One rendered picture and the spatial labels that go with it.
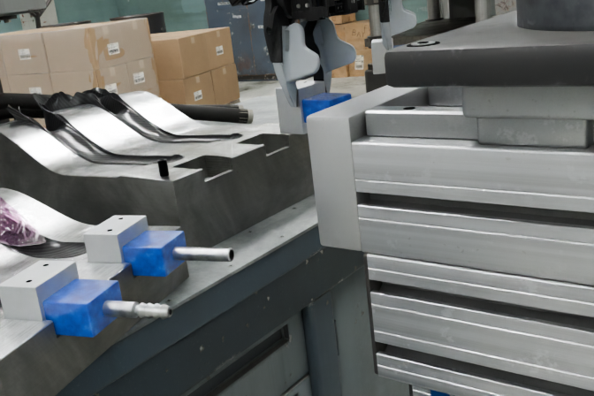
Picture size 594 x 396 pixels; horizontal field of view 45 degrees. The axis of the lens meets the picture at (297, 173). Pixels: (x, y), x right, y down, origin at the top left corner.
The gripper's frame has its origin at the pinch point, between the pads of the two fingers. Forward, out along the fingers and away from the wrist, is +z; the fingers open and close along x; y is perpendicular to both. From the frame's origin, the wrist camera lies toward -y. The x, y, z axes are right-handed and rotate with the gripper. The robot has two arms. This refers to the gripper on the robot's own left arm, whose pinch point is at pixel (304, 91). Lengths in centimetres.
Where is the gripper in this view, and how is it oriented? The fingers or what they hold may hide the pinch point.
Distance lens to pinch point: 85.4
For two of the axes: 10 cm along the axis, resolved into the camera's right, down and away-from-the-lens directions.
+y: 7.7, 0.8, -6.3
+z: 1.2, 9.6, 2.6
